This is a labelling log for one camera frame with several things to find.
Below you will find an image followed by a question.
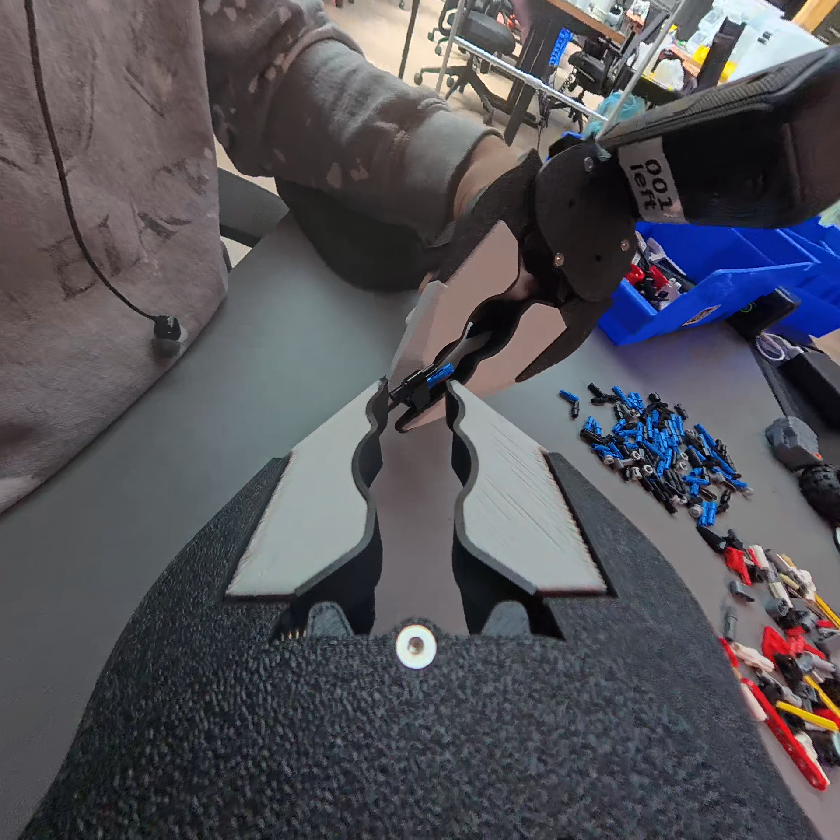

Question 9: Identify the black power brick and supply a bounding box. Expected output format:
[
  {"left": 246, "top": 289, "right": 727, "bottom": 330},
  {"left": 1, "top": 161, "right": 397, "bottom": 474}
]
[{"left": 777, "top": 348, "right": 840, "bottom": 421}]

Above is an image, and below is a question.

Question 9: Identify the black office chair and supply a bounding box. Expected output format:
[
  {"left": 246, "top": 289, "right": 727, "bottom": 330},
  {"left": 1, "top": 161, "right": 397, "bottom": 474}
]
[
  {"left": 545, "top": 29, "right": 634, "bottom": 135},
  {"left": 413, "top": 0, "right": 521, "bottom": 127}
]

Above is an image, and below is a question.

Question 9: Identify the black drawstring cord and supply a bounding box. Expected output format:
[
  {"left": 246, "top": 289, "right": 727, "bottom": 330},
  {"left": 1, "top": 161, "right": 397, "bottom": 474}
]
[{"left": 25, "top": 0, "right": 186, "bottom": 358}]

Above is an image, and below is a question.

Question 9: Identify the person's torso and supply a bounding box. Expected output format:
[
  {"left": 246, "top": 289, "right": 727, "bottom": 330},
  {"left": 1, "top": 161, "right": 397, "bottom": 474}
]
[{"left": 0, "top": 0, "right": 229, "bottom": 514}]

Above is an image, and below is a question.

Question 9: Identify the person's left forearm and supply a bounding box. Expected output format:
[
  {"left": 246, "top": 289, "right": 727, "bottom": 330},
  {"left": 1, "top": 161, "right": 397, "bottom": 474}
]
[{"left": 200, "top": 0, "right": 509, "bottom": 231}]

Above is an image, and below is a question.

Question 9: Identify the grey desk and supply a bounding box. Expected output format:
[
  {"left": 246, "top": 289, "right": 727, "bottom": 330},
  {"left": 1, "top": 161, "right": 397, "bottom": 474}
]
[{"left": 0, "top": 213, "right": 840, "bottom": 840}]

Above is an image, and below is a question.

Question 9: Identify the person's left hand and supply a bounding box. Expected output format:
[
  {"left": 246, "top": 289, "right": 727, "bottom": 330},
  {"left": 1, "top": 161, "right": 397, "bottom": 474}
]
[{"left": 451, "top": 134, "right": 527, "bottom": 221}]

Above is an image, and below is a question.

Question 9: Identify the pile of blue black pins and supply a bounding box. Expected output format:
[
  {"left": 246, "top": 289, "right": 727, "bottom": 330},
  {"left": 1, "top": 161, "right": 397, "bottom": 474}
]
[{"left": 581, "top": 382, "right": 753, "bottom": 527}]

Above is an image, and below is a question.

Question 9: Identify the pile of mixed building pieces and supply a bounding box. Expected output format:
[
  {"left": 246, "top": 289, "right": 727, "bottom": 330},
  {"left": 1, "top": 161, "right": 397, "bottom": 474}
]
[{"left": 697, "top": 525, "right": 840, "bottom": 791}]

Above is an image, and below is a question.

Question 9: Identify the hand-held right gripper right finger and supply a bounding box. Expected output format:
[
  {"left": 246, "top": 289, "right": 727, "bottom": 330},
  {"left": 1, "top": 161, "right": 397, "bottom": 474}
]
[{"left": 446, "top": 381, "right": 608, "bottom": 634}]

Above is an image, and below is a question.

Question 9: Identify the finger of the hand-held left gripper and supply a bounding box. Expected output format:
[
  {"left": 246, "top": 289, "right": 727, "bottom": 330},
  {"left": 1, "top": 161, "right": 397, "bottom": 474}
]
[
  {"left": 395, "top": 303, "right": 571, "bottom": 434},
  {"left": 387, "top": 220, "right": 524, "bottom": 382}
]

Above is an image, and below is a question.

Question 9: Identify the heap of spare pieces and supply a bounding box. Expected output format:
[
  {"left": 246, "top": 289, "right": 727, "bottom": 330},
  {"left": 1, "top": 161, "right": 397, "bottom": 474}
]
[{"left": 622, "top": 238, "right": 698, "bottom": 311}]

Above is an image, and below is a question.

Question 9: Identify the black rubber tire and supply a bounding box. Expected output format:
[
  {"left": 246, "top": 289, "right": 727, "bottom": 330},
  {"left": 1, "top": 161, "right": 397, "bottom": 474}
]
[{"left": 797, "top": 462, "right": 840, "bottom": 526}]

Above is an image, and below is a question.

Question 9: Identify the black bent beam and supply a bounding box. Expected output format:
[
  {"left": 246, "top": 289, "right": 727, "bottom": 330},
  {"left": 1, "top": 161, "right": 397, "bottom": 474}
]
[{"left": 388, "top": 367, "right": 435, "bottom": 416}]

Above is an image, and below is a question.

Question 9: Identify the grey motor block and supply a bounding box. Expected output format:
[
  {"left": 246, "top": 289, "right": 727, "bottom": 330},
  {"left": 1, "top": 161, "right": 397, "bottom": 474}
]
[{"left": 764, "top": 416, "right": 826, "bottom": 471}]

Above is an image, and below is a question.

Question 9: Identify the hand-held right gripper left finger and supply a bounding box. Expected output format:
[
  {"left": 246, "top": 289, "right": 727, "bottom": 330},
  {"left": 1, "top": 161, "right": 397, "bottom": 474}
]
[{"left": 225, "top": 377, "right": 389, "bottom": 634}]

